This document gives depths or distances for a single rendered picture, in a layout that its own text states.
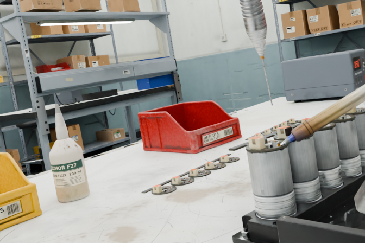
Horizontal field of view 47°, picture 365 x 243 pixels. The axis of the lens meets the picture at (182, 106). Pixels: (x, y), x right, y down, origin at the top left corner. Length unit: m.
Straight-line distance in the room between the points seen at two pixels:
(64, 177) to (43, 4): 2.53
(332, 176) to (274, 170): 0.06
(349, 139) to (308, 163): 0.05
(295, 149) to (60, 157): 0.25
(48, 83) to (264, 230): 2.58
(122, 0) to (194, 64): 3.09
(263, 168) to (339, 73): 0.69
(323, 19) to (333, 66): 3.90
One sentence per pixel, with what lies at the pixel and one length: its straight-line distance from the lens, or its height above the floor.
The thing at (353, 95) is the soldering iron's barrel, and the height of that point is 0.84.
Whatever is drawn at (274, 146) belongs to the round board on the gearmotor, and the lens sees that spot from 0.25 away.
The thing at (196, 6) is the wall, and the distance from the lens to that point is 6.23.
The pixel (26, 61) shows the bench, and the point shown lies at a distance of 2.78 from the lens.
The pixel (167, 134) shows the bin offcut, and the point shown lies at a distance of 0.61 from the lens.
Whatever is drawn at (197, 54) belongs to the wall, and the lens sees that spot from 6.25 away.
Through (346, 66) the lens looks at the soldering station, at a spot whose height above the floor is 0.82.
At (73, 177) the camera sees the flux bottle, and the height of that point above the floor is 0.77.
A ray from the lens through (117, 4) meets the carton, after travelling 3.42.
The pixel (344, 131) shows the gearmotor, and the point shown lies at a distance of 0.32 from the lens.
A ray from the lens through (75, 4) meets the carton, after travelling 3.14.
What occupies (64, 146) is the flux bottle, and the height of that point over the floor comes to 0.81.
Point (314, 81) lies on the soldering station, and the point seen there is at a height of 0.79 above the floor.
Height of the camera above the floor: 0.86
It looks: 5 degrees down
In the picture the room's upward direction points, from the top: 9 degrees counter-clockwise
